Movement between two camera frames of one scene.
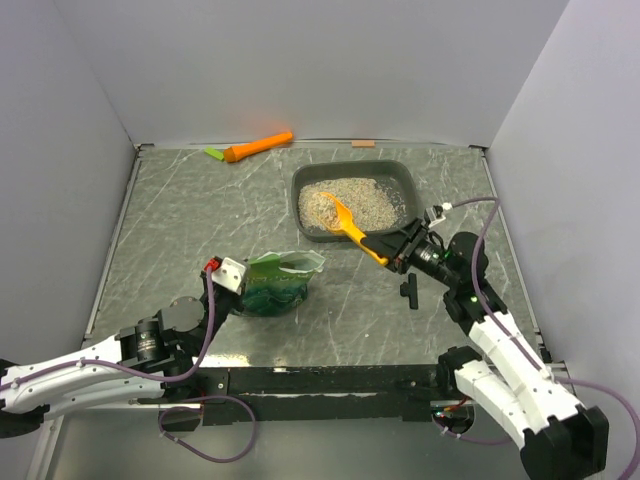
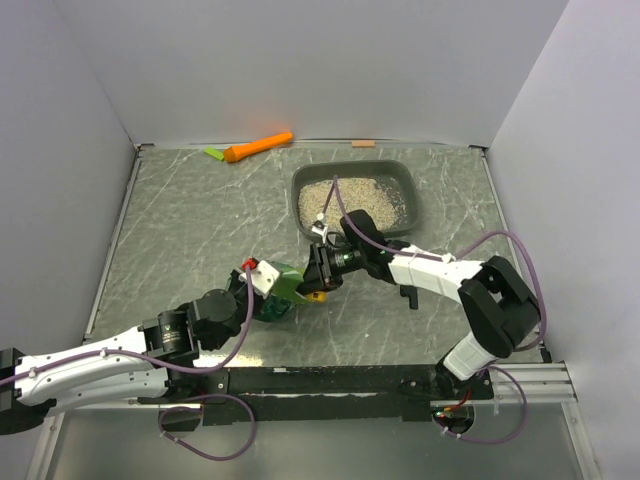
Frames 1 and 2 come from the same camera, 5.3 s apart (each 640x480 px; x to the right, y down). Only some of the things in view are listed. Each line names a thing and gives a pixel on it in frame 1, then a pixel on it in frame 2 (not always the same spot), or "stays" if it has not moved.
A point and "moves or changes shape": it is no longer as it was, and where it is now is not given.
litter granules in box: [326, 204] stays
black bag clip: [409, 289] stays
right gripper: [399, 245] to [319, 273]
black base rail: [311, 394] stays
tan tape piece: [363, 144] stays
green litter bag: [276, 283] moves or changes shape
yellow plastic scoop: [337, 217] to [317, 296]
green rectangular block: [215, 152] stays
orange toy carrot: [242, 151] stays
